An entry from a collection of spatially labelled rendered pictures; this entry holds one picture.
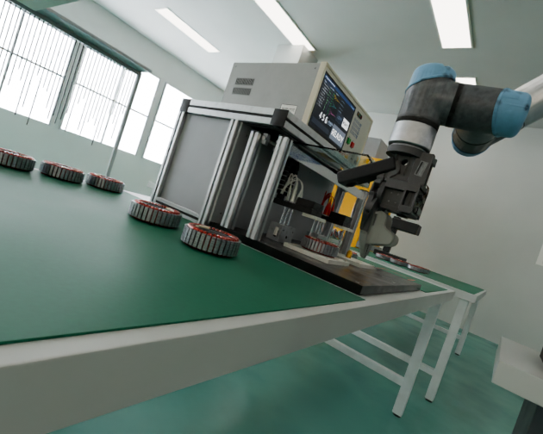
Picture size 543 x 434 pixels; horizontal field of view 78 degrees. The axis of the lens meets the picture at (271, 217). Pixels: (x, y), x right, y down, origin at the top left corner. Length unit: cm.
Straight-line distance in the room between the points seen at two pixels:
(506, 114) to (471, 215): 567
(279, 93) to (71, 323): 97
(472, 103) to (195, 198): 74
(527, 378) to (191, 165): 93
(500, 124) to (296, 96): 60
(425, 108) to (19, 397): 63
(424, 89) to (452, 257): 566
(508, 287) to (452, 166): 209
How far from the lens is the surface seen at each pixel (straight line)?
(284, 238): 105
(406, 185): 62
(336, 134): 119
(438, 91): 67
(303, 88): 109
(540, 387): 70
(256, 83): 121
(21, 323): 26
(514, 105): 67
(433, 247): 630
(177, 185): 112
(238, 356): 36
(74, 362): 24
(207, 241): 60
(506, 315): 623
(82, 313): 29
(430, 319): 207
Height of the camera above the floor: 87
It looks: 2 degrees down
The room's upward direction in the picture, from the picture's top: 19 degrees clockwise
